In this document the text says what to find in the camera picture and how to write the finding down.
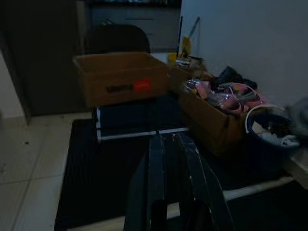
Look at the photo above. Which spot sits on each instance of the black ribbed floor mat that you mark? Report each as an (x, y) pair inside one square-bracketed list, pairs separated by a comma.
[(101, 173)]

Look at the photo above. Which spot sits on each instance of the dark blue storage crate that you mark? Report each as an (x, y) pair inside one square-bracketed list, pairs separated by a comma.
[(139, 118)]

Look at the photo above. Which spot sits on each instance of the cardboard box of shoes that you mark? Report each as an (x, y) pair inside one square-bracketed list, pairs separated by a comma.
[(209, 120)]

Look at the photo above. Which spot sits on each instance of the black bag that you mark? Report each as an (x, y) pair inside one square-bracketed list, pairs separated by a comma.
[(234, 77)]

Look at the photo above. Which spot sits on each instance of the dark round-backed chair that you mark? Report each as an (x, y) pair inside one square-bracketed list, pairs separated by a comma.
[(118, 39)]

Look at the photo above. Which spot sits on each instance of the open brown cardboard box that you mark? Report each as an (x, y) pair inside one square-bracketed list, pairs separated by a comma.
[(122, 78)]

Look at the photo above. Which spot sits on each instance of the pink sandal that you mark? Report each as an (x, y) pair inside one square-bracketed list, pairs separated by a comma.
[(237, 98)]

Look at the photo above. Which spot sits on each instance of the blue plastic bucket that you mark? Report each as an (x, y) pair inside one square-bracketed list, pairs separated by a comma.
[(269, 142)]

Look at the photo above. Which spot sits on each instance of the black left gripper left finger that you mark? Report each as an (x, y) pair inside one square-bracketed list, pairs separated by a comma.
[(149, 192)]

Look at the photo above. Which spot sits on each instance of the dark drawer unit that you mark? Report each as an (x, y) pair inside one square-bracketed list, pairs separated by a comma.
[(137, 21)]

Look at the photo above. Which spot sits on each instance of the dark wooden cabinet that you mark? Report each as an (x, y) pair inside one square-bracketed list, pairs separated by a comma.
[(41, 57)]

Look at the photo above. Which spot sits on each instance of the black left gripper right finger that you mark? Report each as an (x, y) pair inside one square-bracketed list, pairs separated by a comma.
[(204, 183)]

